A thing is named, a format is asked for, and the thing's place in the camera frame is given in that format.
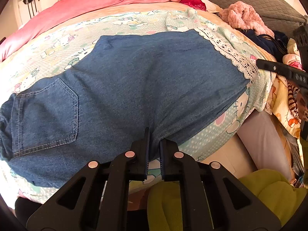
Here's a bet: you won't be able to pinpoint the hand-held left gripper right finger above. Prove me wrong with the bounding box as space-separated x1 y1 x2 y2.
159 140 282 231

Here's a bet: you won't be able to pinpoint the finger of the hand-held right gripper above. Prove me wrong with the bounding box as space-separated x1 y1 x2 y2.
256 58 308 85

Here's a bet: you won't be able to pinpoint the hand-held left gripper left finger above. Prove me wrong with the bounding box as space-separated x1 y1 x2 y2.
26 127 152 231

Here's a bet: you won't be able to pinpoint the blue denim pants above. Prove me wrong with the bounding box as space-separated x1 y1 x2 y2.
0 34 251 188

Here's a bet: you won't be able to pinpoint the navy garment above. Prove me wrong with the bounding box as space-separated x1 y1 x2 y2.
241 29 291 56

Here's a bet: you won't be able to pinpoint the yellow printed cloth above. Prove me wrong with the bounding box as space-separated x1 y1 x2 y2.
265 38 306 137

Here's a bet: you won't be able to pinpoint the brown striped cloth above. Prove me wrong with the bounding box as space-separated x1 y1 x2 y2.
287 82 306 123

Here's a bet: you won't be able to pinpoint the pink fluffy garment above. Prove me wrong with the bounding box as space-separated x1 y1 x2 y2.
218 1 275 36

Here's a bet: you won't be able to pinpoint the light grey cloth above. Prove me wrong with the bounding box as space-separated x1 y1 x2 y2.
237 111 295 181

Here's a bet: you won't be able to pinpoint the red floral cloth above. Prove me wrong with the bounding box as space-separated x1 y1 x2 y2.
179 0 207 11

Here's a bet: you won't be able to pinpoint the yellow-green fleece garment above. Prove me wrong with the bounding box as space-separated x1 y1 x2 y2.
147 168 308 231

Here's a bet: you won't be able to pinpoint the cartoon cat printed bed sheet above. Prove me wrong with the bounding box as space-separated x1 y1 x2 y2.
0 7 277 203

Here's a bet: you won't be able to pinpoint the pink quilt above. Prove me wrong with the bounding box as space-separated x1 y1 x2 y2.
0 0 199 62

